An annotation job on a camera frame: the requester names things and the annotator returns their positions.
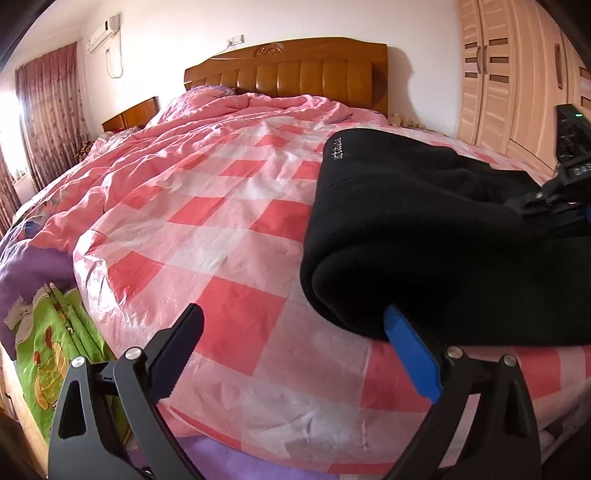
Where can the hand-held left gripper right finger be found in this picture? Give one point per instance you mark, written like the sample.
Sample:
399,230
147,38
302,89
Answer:
411,350

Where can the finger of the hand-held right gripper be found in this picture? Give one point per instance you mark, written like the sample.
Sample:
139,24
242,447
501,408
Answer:
570,221
535,198

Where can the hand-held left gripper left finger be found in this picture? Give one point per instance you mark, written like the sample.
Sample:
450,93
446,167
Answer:
178,355

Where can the black pants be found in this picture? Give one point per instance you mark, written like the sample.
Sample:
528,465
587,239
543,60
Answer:
415,230

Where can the light wooden wardrobe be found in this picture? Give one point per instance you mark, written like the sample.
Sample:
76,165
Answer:
512,92

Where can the purple bed sheet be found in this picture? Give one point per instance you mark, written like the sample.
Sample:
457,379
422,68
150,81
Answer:
231,461

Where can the floral covered bedside table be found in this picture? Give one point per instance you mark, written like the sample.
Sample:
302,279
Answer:
425,131

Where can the purple green cartoon blanket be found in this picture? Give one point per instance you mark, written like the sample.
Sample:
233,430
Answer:
46,350

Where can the pink white checked sheet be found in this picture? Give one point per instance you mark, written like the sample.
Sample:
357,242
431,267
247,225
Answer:
231,230

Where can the pink quilt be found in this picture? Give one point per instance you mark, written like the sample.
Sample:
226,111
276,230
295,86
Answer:
115,175

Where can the dark patterned pillow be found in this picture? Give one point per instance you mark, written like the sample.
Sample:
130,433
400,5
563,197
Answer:
85,150

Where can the small wooden headboard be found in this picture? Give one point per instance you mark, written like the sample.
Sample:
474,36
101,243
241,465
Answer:
131,114

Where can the dark red patterned curtain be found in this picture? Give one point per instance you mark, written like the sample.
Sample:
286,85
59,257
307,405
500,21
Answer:
51,110

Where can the wooden padded headboard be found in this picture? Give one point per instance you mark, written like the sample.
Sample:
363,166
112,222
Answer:
286,74

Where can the white air conditioner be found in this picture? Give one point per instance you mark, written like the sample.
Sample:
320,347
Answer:
102,34

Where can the wall socket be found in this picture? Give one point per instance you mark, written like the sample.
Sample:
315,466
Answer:
235,41

